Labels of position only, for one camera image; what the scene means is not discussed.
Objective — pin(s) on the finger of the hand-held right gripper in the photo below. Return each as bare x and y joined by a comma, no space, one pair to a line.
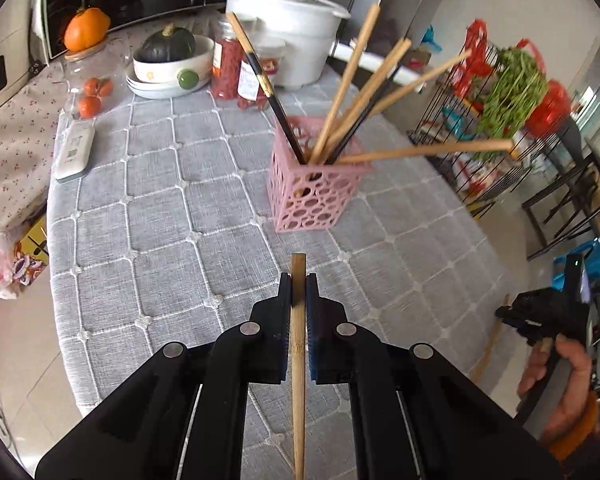
520,312

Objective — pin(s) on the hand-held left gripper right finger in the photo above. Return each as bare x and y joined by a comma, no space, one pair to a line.
314,345

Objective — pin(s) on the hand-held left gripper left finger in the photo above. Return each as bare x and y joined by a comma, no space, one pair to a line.
282,340

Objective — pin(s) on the pink perforated utensil basket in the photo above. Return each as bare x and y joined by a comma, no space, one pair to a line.
310,195

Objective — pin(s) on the black chopstick with wooden end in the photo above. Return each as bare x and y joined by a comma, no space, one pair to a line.
252,57

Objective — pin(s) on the person's right hand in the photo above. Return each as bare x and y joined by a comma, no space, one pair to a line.
570,385

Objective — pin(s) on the blue stool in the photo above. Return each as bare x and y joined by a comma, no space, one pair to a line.
592,265

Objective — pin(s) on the black chair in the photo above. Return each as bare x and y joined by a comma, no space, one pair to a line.
570,200

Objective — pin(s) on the grey quilted tablecloth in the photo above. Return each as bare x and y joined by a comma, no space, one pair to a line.
180,240

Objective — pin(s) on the red plastic bag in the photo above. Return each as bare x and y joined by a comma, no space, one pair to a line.
472,60
547,105

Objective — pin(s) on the bunch of green herbs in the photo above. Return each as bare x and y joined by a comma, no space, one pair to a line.
510,100

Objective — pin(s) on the red berry jar clear lid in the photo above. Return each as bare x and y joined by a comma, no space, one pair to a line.
252,87

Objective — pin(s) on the colourful printed box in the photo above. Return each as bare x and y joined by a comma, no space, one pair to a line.
30,260

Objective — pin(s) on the red berry jar silver lid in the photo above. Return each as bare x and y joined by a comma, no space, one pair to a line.
226,70

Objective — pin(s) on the green lime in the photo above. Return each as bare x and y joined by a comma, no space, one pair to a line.
187,79

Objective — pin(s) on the white remote control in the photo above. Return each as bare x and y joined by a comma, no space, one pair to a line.
75,152

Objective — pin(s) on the white plate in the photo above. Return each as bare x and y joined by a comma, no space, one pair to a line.
150,91

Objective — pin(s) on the blue plastic bag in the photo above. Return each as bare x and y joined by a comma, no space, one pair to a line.
431,39

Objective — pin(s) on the white electric pot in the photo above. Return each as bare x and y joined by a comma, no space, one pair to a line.
295,45

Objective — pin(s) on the white ceramic bowl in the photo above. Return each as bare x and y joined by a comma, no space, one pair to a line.
155,70

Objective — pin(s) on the small orange tomato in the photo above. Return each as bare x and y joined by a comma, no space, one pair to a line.
91,86
106,87
90,106

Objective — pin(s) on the dark green squash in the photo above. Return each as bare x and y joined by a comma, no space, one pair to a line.
167,45

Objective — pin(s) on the white pot lid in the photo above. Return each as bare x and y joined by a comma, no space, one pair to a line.
290,0

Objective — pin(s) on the glass jar with wooden lid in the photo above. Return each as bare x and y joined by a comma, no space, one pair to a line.
87,57

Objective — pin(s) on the orange pumpkin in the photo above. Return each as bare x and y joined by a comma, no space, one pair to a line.
86,27

